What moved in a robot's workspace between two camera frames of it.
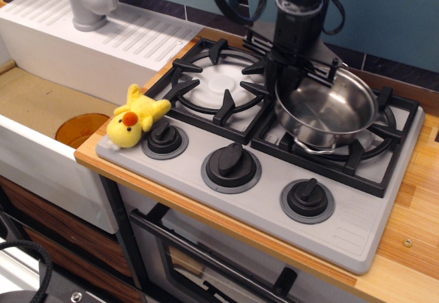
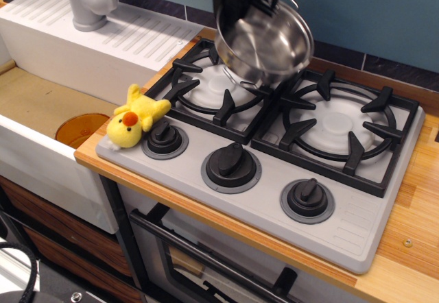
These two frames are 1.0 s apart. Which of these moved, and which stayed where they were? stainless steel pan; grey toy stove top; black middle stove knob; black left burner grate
Moved: stainless steel pan
Stayed: grey toy stove top; black left burner grate; black middle stove knob
